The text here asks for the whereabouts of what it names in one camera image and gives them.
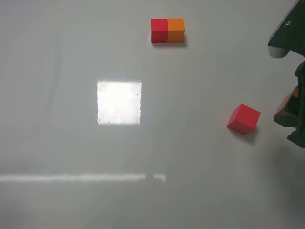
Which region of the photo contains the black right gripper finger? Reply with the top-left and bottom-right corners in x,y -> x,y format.
274,62 -> 305,148

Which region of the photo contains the orange wooden cube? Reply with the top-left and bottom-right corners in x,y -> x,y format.
273,86 -> 299,118

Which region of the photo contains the red wooden cube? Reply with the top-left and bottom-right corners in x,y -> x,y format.
227,104 -> 261,135

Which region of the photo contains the orange template cube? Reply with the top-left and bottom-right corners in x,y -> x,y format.
167,18 -> 185,43

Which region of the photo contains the red template cube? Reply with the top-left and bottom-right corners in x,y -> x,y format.
151,18 -> 168,43

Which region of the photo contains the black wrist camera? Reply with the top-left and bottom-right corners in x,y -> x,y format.
268,0 -> 305,59

